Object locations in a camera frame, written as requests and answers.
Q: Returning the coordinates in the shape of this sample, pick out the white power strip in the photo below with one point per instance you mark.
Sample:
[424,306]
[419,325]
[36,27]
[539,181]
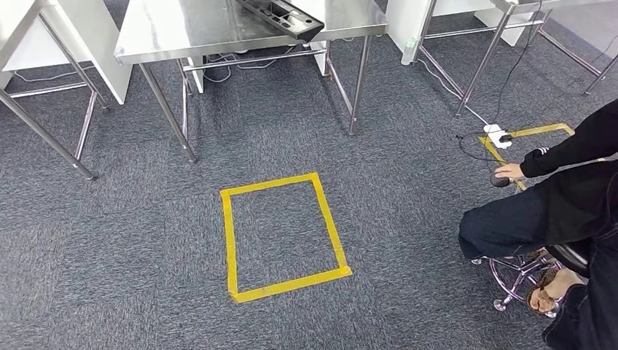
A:
[495,133]

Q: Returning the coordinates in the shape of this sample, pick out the yellow floor tape strip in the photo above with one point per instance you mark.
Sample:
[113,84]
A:
[540,129]

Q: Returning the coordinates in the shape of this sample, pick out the yellow floor tape square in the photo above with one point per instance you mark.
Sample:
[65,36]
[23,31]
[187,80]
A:
[227,241]

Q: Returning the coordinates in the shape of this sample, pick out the black round controller puck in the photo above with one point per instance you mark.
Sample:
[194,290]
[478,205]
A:
[499,182]

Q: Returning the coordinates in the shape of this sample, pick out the person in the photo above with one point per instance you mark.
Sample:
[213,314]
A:
[569,207]

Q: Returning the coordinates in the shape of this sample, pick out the chrome rolling stool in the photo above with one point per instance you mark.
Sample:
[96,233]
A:
[569,258]

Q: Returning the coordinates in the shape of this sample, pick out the black perforated plastic panel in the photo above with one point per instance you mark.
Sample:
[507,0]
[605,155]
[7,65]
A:
[289,21]

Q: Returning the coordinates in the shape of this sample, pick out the person's hand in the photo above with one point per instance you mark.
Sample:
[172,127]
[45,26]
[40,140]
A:
[511,171]

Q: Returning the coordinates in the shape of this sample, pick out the clear plastic bottle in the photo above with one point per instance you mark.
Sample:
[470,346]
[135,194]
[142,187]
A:
[409,50]

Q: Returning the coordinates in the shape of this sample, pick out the white panel board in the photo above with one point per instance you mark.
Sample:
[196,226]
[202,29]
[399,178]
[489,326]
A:
[400,24]
[96,43]

